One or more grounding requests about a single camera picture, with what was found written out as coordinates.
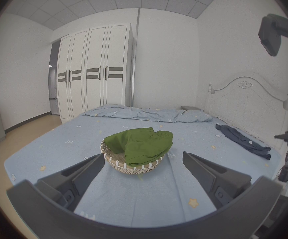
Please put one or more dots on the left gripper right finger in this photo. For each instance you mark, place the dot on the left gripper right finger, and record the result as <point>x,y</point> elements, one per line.
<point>213,180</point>

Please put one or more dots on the white wardrobe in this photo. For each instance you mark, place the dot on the white wardrobe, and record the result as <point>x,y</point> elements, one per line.
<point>96,71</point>

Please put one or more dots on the green shorts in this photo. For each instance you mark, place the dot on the green shorts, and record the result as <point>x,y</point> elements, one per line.
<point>144,146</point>

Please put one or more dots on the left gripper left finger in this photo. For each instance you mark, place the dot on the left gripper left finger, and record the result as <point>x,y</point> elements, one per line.
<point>79,180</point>

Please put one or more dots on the bed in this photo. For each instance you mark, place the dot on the bed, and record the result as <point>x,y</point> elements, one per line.
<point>134,195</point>

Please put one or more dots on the pale blue quilt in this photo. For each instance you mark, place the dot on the pale blue quilt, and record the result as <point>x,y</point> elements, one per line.
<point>146,113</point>

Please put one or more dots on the round woven basket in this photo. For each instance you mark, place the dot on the round woven basket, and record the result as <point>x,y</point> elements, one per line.
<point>124,167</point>

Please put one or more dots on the grey bedside table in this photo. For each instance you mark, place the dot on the grey bedside table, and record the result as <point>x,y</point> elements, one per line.
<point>191,108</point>

